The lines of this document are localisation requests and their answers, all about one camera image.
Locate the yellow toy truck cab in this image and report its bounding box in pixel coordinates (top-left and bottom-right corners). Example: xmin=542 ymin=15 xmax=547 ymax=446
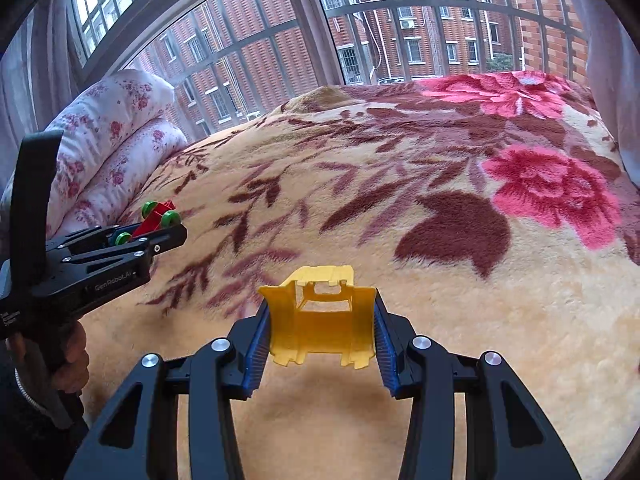
xmin=258 ymin=266 xmax=378 ymax=370

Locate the red toy car chassis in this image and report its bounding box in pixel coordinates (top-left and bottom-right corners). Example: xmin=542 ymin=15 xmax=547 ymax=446
xmin=110 ymin=200 xmax=182 ymax=246

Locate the person's left hand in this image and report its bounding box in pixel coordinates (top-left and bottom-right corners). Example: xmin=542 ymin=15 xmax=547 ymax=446
xmin=6 ymin=321 xmax=90 ymax=396

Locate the folded pink floral quilt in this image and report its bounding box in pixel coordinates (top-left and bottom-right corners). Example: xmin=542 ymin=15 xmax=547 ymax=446
xmin=46 ymin=70 xmax=188 ymax=240

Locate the floral plush bed blanket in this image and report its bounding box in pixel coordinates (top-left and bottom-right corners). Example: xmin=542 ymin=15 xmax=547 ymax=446
xmin=82 ymin=72 xmax=639 ymax=479

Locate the sheer white curtain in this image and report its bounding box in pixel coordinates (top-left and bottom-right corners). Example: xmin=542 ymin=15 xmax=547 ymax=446
xmin=0 ymin=0 xmax=82 ymax=187

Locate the metal window security grille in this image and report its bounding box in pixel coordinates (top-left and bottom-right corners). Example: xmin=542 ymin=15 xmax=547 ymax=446
xmin=68 ymin=0 xmax=587 ymax=139

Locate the white bracelet on wrist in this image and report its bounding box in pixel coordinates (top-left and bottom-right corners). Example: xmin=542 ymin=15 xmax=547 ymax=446
xmin=13 ymin=368 xmax=51 ymax=418

